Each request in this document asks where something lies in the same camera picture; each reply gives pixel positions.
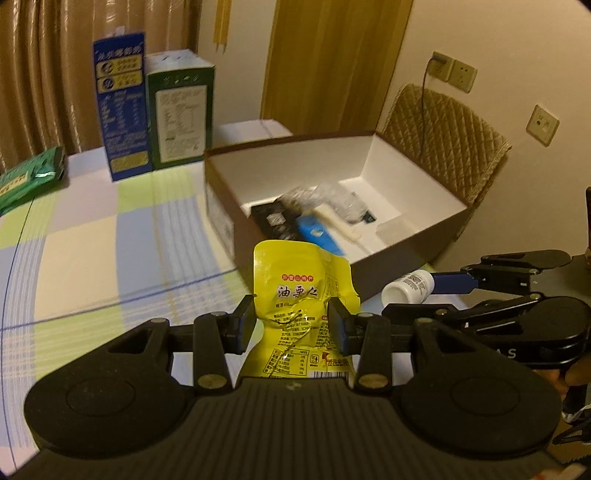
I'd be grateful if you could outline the black product box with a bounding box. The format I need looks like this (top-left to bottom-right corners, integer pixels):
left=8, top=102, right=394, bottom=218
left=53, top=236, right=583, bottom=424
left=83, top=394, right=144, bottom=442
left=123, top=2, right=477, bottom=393
left=250, top=198, right=315, bottom=241

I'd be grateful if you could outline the green foil packet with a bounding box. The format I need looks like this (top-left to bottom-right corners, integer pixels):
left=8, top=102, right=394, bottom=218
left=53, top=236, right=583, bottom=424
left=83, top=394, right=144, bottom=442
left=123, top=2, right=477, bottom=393
left=0, top=147, right=66, bottom=215

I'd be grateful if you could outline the chair with quilted cover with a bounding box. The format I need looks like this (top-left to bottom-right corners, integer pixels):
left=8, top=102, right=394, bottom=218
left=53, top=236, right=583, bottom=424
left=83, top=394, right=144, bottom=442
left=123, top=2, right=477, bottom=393
left=383, top=84, right=512, bottom=207

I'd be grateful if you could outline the charger cable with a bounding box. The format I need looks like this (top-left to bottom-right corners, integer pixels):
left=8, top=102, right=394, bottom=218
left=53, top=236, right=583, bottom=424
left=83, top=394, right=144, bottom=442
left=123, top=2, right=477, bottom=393
left=419, top=60, right=437, bottom=155

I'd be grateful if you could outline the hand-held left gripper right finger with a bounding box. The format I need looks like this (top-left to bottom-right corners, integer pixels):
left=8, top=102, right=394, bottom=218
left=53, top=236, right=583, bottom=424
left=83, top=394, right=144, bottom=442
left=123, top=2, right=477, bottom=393
left=325, top=298, right=477, bottom=392

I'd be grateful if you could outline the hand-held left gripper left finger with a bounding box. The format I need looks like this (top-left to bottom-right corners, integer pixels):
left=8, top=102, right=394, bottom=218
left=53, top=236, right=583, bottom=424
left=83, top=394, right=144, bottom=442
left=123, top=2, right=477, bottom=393
left=108, top=294, right=257, bottom=395

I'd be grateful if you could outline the yellow curtain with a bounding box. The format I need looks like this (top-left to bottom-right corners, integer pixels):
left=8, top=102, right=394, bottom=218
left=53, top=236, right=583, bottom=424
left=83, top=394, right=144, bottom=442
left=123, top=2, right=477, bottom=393
left=261, top=0, right=414, bottom=138

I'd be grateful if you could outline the blue packet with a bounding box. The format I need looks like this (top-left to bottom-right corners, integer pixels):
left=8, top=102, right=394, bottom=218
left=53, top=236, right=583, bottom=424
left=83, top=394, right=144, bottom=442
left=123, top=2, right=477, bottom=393
left=295, top=216, right=347, bottom=257

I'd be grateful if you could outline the charger plug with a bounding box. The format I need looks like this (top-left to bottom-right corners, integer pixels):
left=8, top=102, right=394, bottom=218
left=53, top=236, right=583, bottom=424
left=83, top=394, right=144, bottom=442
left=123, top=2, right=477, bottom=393
left=431, top=52, right=455, bottom=78

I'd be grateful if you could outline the checkered tablecloth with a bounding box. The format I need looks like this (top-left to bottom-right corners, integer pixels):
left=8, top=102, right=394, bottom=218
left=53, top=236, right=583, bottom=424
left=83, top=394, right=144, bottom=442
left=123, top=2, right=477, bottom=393
left=0, top=119, right=462, bottom=464

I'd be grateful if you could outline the small white bottle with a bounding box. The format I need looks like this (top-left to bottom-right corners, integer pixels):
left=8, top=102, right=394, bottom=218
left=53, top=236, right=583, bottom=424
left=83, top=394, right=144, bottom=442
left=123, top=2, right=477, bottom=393
left=382, top=270, right=435, bottom=305

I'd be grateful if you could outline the double wall socket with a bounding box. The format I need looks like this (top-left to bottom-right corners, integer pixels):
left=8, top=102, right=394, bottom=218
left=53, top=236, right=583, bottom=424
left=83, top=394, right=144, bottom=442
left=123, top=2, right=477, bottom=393
left=427, top=55, right=477, bottom=94

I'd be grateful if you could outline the yellow snack packet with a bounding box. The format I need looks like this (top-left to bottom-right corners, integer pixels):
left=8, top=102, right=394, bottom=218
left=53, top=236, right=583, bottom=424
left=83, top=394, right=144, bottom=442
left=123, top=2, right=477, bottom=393
left=240, top=240, right=362, bottom=384

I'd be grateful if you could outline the clear bag of floss picks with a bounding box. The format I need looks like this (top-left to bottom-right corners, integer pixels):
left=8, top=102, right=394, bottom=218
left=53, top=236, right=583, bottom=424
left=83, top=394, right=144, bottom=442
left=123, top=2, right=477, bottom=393
left=281, top=182, right=360, bottom=225

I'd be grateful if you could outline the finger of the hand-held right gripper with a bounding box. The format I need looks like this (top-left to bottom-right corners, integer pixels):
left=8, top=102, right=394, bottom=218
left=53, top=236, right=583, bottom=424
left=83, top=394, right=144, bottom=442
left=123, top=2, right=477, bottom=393
left=431, top=250, right=573, bottom=295
left=382, top=294, right=544, bottom=325

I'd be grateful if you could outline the tall blue carton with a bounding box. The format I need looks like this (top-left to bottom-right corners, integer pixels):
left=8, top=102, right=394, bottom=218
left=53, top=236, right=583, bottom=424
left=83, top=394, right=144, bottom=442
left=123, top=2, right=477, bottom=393
left=93, top=31, right=154, bottom=182

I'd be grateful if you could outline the white toothbrush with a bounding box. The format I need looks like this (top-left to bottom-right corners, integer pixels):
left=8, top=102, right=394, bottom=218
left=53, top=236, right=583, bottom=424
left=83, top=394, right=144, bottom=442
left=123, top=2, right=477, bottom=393
left=313, top=205, right=370, bottom=254

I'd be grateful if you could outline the brown cardboard box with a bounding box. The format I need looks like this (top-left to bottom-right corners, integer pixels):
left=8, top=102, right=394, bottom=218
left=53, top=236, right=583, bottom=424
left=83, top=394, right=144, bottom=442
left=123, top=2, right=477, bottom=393
left=204, top=130, right=476, bottom=303

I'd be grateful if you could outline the person's right hand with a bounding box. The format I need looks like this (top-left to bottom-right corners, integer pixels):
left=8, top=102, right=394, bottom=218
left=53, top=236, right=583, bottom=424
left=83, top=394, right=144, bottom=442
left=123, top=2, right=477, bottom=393
left=564, top=355, right=591, bottom=385

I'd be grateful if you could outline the brown curtain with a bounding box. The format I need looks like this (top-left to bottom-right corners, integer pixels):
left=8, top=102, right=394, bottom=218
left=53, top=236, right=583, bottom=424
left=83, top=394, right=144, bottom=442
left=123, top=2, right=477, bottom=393
left=0, top=0, right=202, bottom=172

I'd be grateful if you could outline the clear plastic case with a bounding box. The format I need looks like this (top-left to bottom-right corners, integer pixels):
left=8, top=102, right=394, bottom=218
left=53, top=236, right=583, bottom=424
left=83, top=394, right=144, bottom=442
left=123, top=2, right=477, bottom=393
left=376, top=220, right=419, bottom=244

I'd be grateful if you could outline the tall green carton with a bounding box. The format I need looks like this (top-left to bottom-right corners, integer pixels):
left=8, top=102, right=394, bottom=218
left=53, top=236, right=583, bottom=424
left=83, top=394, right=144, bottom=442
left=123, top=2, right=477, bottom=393
left=144, top=50, right=216, bottom=171

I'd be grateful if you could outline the single wall socket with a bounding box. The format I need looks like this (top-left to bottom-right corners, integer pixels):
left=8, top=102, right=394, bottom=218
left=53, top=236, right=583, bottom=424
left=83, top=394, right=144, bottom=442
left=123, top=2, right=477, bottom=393
left=529, top=105, right=560, bottom=147

